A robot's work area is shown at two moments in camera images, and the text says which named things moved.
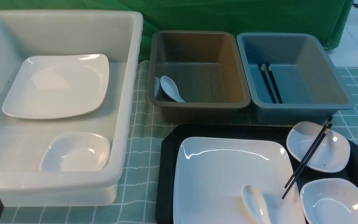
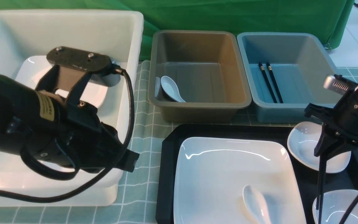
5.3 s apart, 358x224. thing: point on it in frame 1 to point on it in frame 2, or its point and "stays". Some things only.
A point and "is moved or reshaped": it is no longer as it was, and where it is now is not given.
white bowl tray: x=337 y=201 is moved or reshaped
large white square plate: x=211 y=174 stays
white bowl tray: x=332 y=154 stays
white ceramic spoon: x=256 y=205 stays
